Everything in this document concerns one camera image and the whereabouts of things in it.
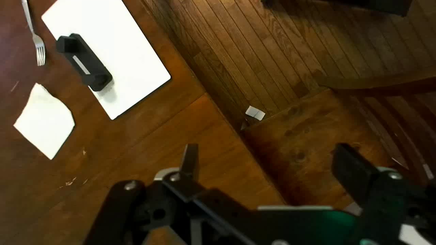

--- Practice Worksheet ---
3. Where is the brown wooden slat-back chair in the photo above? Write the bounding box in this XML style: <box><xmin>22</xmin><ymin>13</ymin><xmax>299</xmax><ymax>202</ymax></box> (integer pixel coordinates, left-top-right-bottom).
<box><xmin>239</xmin><ymin>67</ymin><xmax>436</xmax><ymax>211</ymax></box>

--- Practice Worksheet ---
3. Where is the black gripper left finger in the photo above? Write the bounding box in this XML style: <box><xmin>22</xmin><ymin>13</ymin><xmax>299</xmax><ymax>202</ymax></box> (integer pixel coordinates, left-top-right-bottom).
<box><xmin>178</xmin><ymin>143</ymin><xmax>200</xmax><ymax>183</ymax></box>

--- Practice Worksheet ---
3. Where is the black floor object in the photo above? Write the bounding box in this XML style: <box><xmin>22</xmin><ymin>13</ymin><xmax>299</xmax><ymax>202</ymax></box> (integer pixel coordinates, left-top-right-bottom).
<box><xmin>260</xmin><ymin>0</ymin><xmax>414</xmax><ymax>18</ymax></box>

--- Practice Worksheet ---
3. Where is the large white paper sheet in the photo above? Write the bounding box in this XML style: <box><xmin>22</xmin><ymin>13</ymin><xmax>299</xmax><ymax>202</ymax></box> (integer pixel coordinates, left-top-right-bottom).
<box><xmin>39</xmin><ymin>0</ymin><xmax>172</xmax><ymax>122</ymax></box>

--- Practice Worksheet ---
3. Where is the black rectangular loop handle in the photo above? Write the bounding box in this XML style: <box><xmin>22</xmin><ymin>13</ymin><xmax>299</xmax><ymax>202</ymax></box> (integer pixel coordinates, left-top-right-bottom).
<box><xmin>54</xmin><ymin>33</ymin><xmax>114</xmax><ymax>93</ymax></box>

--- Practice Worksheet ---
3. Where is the silver metal fork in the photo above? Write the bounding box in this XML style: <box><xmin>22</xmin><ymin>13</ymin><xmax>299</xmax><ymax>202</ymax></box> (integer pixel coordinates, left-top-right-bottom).
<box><xmin>20</xmin><ymin>0</ymin><xmax>47</xmax><ymax>68</ymax></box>

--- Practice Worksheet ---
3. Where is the dark wooden dining table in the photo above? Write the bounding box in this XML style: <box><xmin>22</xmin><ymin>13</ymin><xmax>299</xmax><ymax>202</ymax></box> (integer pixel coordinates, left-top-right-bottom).
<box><xmin>0</xmin><ymin>0</ymin><xmax>288</xmax><ymax>245</ymax></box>

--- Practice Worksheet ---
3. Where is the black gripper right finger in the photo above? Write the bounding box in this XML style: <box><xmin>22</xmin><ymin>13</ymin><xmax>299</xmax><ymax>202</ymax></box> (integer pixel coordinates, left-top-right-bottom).
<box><xmin>329</xmin><ymin>142</ymin><xmax>378</xmax><ymax>207</ymax></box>

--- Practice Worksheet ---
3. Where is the small white paper square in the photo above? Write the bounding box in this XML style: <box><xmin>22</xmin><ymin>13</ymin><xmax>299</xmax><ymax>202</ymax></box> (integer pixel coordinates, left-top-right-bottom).
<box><xmin>12</xmin><ymin>82</ymin><xmax>76</xmax><ymax>161</ymax></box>

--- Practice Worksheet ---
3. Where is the small white paper tag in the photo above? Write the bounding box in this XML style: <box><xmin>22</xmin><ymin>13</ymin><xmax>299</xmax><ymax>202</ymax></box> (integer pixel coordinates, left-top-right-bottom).
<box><xmin>243</xmin><ymin>105</ymin><xmax>266</xmax><ymax>123</ymax></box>

